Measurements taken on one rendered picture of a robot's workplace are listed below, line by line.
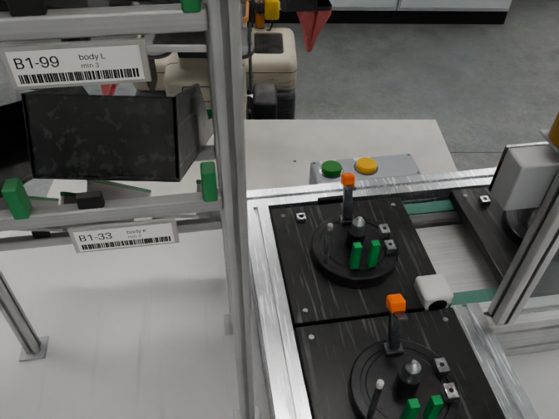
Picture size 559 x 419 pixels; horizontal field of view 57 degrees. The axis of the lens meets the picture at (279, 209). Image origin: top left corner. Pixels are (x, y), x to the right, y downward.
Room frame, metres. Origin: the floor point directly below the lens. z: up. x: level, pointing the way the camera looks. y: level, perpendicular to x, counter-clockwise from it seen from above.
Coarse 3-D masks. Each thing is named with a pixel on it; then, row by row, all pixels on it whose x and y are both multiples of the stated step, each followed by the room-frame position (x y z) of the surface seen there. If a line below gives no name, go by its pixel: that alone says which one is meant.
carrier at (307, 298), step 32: (288, 224) 0.62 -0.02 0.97; (320, 224) 0.60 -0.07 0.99; (352, 224) 0.56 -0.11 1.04; (384, 224) 0.59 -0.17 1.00; (288, 256) 0.55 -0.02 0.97; (320, 256) 0.53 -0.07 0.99; (352, 256) 0.51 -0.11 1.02; (384, 256) 0.54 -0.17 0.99; (416, 256) 0.55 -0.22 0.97; (288, 288) 0.48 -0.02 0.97; (320, 288) 0.48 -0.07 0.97; (352, 288) 0.49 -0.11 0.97; (384, 288) 0.49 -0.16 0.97; (416, 288) 0.49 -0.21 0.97; (448, 288) 0.48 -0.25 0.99; (320, 320) 0.43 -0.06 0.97
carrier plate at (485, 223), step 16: (464, 192) 0.71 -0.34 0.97; (480, 192) 0.72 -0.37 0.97; (464, 208) 0.67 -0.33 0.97; (480, 208) 0.67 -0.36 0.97; (496, 208) 0.67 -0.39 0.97; (464, 224) 0.65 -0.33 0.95; (480, 224) 0.63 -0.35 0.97; (496, 224) 0.63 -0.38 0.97; (480, 240) 0.59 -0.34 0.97; (496, 240) 0.59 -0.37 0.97; (496, 256) 0.56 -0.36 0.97; (512, 256) 0.56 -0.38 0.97; (496, 272) 0.53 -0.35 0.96
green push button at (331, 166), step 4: (328, 160) 0.80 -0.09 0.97; (332, 160) 0.80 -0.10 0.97; (324, 164) 0.78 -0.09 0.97; (328, 164) 0.79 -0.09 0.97; (332, 164) 0.79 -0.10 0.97; (336, 164) 0.79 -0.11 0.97; (324, 168) 0.77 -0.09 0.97; (328, 168) 0.77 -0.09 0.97; (332, 168) 0.77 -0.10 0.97; (336, 168) 0.77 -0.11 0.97; (340, 168) 0.77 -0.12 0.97; (324, 172) 0.76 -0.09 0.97; (328, 172) 0.76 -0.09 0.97; (332, 172) 0.76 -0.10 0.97; (336, 172) 0.76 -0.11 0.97; (340, 172) 0.77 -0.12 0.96; (332, 176) 0.76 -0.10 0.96
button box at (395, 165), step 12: (384, 156) 0.83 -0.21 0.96; (396, 156) 0.83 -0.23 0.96; (408, 156) 0.83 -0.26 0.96; (312, 168) 0.79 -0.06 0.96; (348, 168) 0.79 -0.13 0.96; (384, 168) 0.79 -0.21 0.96; (396, 168) 0.79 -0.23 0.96; (408, 168) 0.79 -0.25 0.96; (312, 180) 0.78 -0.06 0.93; (324, 180) 0.75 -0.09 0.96; (336, 180) 0.75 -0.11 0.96
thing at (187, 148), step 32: (32, 96) 0.37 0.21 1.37; (64, 96) 0.37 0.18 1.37; (96, 96) 0.37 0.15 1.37; (128, 96) 0.37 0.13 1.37; (160, 96) 0.37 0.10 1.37; (192, 96) 0.44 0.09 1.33; (32, 128) 0.36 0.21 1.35; (64, 128) 0.36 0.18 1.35; (96, 128) 0.36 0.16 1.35; (128, 128) 0.36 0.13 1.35; (160, 128) 0.36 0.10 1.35; (192, 128) 0.42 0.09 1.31; (32, 160) 0.35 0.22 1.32; (64, 160) 0.35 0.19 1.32; (96, 160) 0.35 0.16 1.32; (128, 160) 0.35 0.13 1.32; (160, 160) 0.35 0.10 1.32; (192, 160) 0.40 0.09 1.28
